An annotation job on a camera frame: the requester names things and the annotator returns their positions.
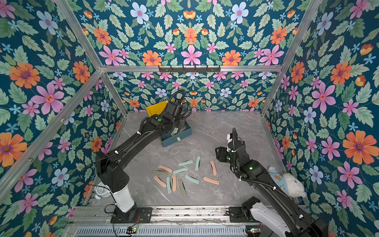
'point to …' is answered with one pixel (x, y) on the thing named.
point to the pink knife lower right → (207, 179)
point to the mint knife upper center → (188, 162)
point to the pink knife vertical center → (174, 186)
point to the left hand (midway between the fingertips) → (182, 117)
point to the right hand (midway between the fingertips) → (221, 147)
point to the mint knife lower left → (168, 184)
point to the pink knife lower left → (160, 181)
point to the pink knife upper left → (165, 168)
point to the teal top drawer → (167, 139)
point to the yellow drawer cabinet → (158, 108)
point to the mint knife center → (179, 171)
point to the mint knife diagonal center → (192, 179)
